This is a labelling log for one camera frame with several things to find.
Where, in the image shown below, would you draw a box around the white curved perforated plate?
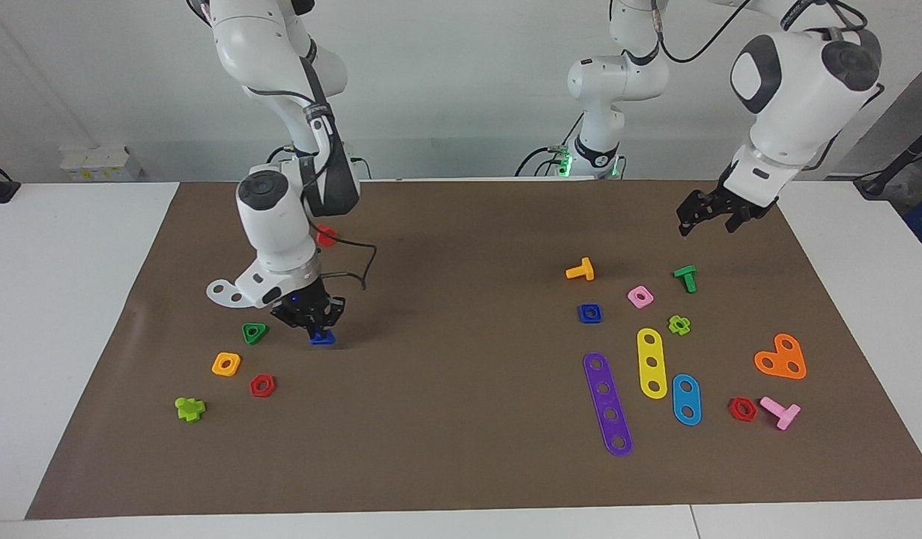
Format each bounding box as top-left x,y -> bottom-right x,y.
206,278 -> 253,308

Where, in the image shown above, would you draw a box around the white power strip box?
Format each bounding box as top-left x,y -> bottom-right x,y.
60,144 -> 143,183

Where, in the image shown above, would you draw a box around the brown table mat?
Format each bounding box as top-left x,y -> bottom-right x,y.
25,178 -> 922,521

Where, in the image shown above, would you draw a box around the orange heart-shaped plate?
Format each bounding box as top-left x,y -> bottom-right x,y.
753,333 -> 807,381

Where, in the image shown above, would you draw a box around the yellow three-hole plate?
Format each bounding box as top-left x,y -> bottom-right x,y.
637,328 -> 669,401

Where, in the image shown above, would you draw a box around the purple four-hole plate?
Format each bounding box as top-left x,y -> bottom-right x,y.
583,352 -> 634,457

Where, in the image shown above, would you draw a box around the pink plastic screw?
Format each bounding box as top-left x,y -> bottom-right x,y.
759,396 -> 802,431

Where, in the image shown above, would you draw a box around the blue two-hole plate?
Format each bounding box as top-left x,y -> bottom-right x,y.
671,374 -> 703,427

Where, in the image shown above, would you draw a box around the black pole stand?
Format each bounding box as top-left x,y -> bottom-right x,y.
854,120 -> 922,200

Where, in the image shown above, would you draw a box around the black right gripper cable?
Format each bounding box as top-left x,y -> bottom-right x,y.
315,238 -> 377,291

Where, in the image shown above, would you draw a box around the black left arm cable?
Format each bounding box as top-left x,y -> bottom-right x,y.
652,0 -> 753,64

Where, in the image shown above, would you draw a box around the black base cables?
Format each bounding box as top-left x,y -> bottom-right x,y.
515,142 -> 581,178

